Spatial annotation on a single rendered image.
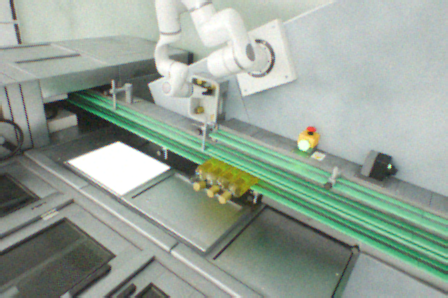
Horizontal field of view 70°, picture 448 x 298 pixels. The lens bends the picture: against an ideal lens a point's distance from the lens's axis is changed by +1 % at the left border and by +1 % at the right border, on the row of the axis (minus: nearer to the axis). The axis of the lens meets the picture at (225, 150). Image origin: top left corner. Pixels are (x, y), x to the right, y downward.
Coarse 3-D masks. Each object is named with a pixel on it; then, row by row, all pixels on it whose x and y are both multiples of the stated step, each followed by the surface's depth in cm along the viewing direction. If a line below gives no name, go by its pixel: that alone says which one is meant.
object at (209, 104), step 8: (192, 80) 156; (208, 80) 150; (208, 96) 162; (216, 96) 150; (192, 104) 163; (200, 104) 167; (208, 104) 164; (216, 104) 152; (192, 112) 165; (208, 112) 166; (216, 112) 154; (200, 120) 161; (208, 120) 161
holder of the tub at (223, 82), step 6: (198, 72) 159; (204, 72) 160; (210, 78) 152; (216, 78) 153; (222, 78) 154; (222, 84) 150; (228, 84) 155; (222, 90) 152; (222, 96) 155; (222, 102) 157; (222, 108) 159; (222, 114) 160; (216, 120) 157; (198, 126) 168
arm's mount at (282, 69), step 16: (256, 32) 132; (272, 32) 128; (272, 48) 130; (288, 48) 130; (272, 64) 132; (288, 64) 128; (240, 80) 142; (256, 80) 138; (272, 80) 134; (288, 80) 130
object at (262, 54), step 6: (252, 36) 130; (252, 42) 130; (258, 48) 129; (264, 48) 131; (258, 54) 126; (264, 54) 130; (270, 54) 131; (258, 60) 126; (264, 60) 130; (270, 60) 131; (252, 66) 123; (258, 66) 128; (264, 66) 133; (246, 72) 125; (252, 72) 137; (258, 72) 135
